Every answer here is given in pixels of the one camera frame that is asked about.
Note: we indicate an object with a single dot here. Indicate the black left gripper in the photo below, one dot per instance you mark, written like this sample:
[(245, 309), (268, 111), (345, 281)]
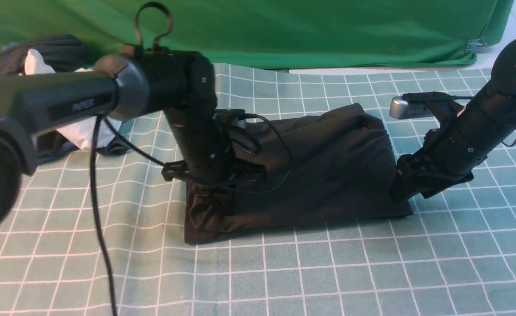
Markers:
[(209, 158)]

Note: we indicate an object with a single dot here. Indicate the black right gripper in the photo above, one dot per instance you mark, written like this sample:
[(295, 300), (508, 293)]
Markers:
[(451, 151)]

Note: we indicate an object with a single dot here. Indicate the dark gray long-sleeved shirt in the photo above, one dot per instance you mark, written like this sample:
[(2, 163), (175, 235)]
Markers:
[(338, 167)]

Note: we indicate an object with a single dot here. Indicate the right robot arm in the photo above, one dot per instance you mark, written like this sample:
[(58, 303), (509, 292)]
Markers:
[(502, 80)]

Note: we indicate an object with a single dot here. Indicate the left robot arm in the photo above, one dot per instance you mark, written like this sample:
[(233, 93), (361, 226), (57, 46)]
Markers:
[(123, 87)]

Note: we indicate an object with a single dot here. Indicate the green checkered table mat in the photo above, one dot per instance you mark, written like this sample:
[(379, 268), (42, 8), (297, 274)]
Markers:
[(455, 256)]

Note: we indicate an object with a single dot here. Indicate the white crumpled garment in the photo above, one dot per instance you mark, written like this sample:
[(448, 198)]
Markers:
[(78, 133)]

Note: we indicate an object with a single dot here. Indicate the green backdrop cloth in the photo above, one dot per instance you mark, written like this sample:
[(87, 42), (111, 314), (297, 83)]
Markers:
[(278, 33)]

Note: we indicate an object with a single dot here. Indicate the metal binder clip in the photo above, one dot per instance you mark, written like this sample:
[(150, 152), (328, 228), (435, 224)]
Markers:
[(477, 46)]

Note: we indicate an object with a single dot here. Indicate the blue crumpled garment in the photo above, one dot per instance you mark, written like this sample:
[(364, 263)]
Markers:
[(53, 145)]

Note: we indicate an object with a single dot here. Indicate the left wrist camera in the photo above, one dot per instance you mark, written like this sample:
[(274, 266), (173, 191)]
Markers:
[(231, 117)]

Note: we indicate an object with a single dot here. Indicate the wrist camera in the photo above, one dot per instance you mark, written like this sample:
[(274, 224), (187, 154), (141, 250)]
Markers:
[(231, 117), (425, 105)]

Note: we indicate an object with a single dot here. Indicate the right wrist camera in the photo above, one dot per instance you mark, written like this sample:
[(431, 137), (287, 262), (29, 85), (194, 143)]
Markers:
[(425, 105)]

